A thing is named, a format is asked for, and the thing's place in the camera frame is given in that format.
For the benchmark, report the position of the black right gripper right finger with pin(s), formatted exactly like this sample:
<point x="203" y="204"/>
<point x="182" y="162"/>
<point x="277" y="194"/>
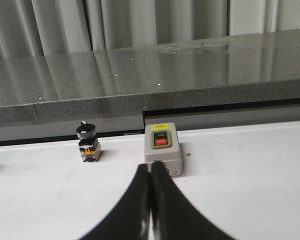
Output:
<point x="174" y="217"/>

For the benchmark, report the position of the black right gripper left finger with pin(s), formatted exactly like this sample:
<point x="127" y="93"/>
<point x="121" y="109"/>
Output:
<point x="130" y="217"/>

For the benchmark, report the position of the grey granite counter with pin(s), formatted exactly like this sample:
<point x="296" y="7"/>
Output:
<point x="207" y="83"/>

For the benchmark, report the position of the grey curtain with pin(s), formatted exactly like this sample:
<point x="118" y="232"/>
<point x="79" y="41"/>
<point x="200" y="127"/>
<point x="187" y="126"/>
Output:
<point x="31" y="28"/>

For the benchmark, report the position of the grey on-off switch box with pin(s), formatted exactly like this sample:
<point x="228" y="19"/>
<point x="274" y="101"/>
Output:
<point x="161" y="144"/>

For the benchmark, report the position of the black selector switch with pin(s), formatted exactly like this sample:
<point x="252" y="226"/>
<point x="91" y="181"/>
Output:
<point x="89" y="146"/>

